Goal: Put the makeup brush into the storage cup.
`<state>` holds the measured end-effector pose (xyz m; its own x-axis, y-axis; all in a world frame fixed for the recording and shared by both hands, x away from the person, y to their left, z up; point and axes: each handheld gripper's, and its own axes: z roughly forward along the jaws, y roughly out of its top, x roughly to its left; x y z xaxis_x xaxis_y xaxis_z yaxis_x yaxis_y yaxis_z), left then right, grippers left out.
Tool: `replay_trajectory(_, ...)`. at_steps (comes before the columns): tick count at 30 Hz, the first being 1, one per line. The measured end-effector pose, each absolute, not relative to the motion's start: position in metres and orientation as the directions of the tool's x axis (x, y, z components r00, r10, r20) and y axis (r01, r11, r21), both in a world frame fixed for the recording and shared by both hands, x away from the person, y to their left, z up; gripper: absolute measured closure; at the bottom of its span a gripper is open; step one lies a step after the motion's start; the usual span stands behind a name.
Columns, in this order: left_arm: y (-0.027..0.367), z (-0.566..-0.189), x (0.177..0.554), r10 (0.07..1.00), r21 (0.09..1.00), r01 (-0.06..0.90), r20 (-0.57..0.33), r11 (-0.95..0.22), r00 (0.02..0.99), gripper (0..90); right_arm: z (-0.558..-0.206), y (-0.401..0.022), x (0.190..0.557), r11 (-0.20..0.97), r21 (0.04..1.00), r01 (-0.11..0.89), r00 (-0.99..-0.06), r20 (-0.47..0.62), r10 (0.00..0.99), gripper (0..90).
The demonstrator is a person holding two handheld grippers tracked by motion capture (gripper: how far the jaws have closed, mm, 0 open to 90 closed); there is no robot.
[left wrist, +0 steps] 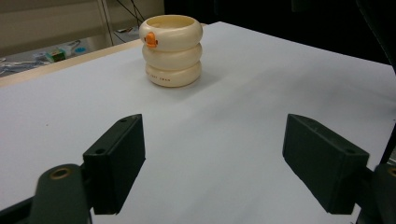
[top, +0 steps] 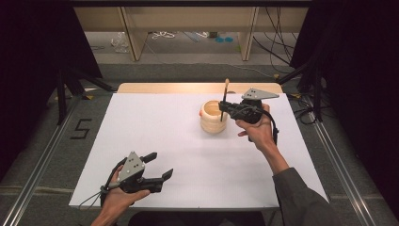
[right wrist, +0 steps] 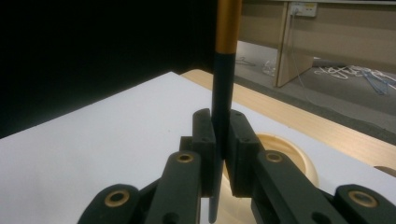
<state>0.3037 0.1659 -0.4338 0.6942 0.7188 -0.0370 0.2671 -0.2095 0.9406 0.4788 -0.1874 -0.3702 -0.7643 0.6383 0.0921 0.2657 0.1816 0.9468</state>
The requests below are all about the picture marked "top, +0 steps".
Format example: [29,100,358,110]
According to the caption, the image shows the black floor cables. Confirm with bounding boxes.
[287,93,318,125]

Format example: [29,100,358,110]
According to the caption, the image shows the right hand-held gripper cable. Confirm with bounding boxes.
[240,104,280,146]

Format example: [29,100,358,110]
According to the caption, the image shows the person's right hand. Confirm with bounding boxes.
[234,103,279,153]

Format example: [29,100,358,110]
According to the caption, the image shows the left hand-held gripper cable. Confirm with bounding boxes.
[77,155,127,210]

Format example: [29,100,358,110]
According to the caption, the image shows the wooden shelf unit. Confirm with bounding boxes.
[73,6,311,62]

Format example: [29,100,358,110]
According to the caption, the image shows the aluminium floor rail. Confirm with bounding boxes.
[308,111,375,226]
[1,96,81,226]

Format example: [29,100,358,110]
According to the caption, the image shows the hand-held gripper cable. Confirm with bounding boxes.
[77,155,127,210]
[240,104,280,146]

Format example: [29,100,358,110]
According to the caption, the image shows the wooden table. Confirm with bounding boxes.
[117,82,284,94]

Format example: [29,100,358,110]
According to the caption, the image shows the white board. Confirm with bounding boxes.
[68,92,329,211]

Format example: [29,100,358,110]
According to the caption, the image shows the ribbed wooden pen holder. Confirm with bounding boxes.
[199,99,229,135]

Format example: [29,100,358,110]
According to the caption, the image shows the black curtain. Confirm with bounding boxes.
[289,0,399,219]
[0,0,104,182]

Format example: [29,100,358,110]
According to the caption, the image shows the person's left hand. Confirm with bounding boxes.
[100,166,152,217]

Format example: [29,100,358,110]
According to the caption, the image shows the black brush with wooden handle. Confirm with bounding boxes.
[219,78,231,123]

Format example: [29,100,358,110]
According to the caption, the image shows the black metal stand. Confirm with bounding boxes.
[277,59,325,122]
[56,66,115,126]

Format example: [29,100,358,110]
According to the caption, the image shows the white cable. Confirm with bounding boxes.
[152,30,176,40]

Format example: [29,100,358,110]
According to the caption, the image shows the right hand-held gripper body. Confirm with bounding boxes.
[231,88,280,124]

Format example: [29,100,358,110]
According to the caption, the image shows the clear plastic bag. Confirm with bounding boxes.
[109,31,131,54]

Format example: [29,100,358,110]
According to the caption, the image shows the hanging black cables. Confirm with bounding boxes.
[251,6,299,75]

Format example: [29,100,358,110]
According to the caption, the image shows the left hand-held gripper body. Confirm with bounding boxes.
[118,151,165,194]

